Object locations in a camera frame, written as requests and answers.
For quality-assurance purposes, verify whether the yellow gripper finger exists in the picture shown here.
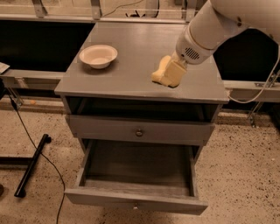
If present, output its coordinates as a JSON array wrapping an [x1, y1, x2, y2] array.
[[160, 60, 186, 88]]

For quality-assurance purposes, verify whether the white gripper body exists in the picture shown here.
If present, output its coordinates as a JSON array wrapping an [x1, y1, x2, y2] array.
[[171, 26, 215, 67]]

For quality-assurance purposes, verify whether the yellow sponge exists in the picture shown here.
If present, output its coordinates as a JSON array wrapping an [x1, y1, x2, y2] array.
[[151, 55, 172, 87]]

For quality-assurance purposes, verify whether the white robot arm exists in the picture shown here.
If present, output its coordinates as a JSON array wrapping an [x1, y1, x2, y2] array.
[[159, 0, 280, 88]]

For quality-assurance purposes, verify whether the grey wooden drawer cabinet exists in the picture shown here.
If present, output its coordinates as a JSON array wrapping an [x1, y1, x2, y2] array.
[[54, 21, 230, 216]]

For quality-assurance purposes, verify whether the closed grey upper drawer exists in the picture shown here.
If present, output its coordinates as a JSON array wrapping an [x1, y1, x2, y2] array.
[[66, 115, 214, 145]]

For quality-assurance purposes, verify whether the open grey lower drawer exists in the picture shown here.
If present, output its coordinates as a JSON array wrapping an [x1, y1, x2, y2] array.
[[65, 140, 207, 215]]

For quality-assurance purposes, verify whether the white paper bowl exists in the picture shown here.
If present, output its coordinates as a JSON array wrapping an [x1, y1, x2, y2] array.
[[79, 45, 118, 69]]

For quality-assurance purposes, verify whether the black stand leg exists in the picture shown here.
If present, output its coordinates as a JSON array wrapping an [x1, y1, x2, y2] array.
[[0, 134, 52, 198]]

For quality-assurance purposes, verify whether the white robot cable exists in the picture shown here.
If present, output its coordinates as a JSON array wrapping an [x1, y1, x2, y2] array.
[[227, 43, 280, 105]]

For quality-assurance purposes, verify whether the grey metal rail frame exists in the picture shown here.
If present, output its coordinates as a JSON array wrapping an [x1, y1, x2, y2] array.
[[0, 0, 280, 103]]

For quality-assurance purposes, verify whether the black floor cable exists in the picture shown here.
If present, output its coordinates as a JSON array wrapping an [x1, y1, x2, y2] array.
[[7, 93, 67, 224]]

